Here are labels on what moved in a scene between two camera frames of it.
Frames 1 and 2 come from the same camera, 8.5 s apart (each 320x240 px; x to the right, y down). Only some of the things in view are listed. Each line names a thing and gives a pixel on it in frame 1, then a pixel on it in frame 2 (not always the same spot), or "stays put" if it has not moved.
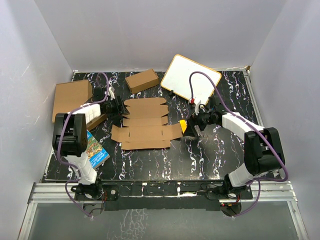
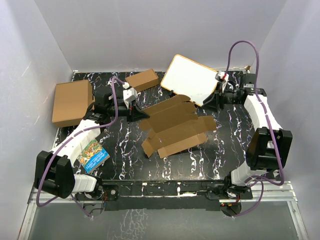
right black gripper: x=190 y=129 -> x=212 y=101
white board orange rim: x=176 y=79 stays put
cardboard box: x=143 y=127 -> x=174 y=126
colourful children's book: x=95 y=152 stays put
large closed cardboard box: x=69 y=96 stays put
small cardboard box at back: x=143 y=80 stays put
